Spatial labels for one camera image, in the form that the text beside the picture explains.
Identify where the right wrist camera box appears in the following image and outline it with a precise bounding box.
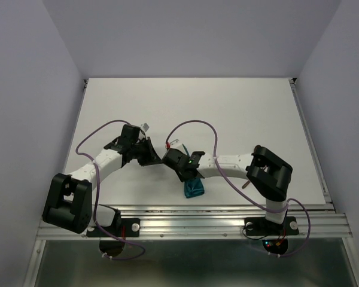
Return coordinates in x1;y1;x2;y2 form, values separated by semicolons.
166;139;183;150

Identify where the teal cloth napkin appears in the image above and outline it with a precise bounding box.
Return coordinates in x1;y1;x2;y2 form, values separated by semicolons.
184;178;205;199

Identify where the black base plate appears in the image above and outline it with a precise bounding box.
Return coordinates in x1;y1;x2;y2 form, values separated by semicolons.
86;218;141;238
243;216;299;237

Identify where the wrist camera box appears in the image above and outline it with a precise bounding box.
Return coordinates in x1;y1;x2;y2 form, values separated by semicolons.
166;139;183;150
119;123;150;144

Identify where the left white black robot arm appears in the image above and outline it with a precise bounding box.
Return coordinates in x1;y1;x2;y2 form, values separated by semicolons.
42;136;161;234

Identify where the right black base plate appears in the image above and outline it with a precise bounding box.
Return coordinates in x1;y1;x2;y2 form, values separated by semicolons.
243;216;299;237

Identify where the aluminium frame rail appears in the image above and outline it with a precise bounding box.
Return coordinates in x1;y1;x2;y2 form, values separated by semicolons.
35;204;354;240

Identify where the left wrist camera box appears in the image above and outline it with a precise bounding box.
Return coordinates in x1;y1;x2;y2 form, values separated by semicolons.
119;123;150;144

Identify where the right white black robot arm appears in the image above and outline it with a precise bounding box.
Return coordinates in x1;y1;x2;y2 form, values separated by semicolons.
162;146;293;233

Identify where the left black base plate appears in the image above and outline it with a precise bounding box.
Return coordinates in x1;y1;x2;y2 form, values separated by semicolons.
86;218;141;238

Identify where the brown wooden fork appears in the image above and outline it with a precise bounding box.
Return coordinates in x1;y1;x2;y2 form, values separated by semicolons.
242;180;250;189

